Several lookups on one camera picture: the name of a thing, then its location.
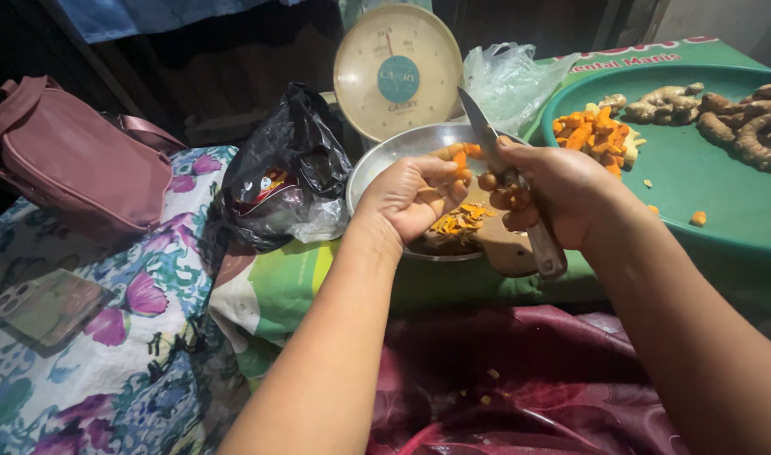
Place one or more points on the person's left hand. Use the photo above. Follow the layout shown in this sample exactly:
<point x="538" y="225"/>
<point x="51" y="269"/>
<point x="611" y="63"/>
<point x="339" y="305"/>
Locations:
<point x="395" y="199"/>

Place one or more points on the person's right hand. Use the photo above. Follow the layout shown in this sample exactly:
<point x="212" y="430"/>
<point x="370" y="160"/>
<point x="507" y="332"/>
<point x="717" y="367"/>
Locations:
<point x="565" y="189"/>

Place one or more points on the orange turmeric root piece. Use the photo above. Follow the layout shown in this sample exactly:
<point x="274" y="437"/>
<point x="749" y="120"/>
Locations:
<point x="459" y="155"/>

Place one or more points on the round metal bowl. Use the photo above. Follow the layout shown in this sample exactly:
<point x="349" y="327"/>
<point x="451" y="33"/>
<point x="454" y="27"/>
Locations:
<point x="385" y="158"/>

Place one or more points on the pile of peeled turmeric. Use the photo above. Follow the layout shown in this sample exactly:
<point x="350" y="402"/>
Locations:
<point x="591" y="136"/>

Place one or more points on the heap of turmeric peelings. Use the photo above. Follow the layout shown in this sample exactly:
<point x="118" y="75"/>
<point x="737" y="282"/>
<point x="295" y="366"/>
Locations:
<point x="461" y="221"/>

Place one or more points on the wooden cutting board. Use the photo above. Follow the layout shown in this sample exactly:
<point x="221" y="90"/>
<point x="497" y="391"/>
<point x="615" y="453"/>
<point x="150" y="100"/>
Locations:
<point x="505" y="249"/>

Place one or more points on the small pale ginger piece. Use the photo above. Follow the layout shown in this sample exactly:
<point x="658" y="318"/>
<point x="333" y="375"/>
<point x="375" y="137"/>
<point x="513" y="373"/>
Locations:
<point x="613" y="102"/>

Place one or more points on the black plastic bag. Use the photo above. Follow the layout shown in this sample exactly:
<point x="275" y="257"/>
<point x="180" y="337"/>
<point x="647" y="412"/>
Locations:
<point x="290" y="164"/>

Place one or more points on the clear plastic bag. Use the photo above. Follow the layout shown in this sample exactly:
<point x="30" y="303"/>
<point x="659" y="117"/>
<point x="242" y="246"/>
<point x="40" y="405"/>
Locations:
<point x="508" y="85"/>

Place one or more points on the cream dial kitchen scale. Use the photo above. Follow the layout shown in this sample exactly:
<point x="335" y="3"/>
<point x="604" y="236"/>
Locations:
<point x="395" y="73"/>

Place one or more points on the pale ginger root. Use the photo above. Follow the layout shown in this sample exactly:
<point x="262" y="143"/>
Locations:
<point x="663" y="104"/>

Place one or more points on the small orange turmeric chunk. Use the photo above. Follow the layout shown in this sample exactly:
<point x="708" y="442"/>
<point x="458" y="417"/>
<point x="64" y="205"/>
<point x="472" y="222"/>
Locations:
<point x="698" y="218"/>

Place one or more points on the round green plastic tray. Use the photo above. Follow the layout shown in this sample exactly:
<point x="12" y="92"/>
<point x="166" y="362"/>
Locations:
<point x="708" y="183"/>

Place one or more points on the green printed banner sheet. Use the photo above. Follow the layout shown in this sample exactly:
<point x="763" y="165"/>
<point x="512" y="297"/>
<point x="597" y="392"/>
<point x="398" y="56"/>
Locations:
<point x="278" y="290"/>

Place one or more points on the heap of brown rhizomes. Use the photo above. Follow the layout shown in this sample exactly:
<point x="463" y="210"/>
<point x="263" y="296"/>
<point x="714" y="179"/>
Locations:
<point x="749" y="129"/>

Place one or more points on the person's maroon skirt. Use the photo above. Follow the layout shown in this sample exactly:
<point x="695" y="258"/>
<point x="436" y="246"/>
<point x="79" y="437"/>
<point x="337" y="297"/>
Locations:
<point x="518" y="385"/>

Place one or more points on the floral printed cloth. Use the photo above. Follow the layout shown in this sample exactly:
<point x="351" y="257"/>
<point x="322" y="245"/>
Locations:
<point x="138" y="354"/>

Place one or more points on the pink leather handbag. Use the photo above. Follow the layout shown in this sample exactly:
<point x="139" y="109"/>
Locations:
<point x="82" y="164"/>

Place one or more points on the blue hanging cloth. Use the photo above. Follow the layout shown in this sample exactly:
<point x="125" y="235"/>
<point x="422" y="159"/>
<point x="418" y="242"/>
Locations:
<point x="138" y="16"/>

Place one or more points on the smartphone in clear case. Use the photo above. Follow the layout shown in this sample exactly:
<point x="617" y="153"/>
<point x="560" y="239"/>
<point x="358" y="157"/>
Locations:
<point x="47" y="309"/>

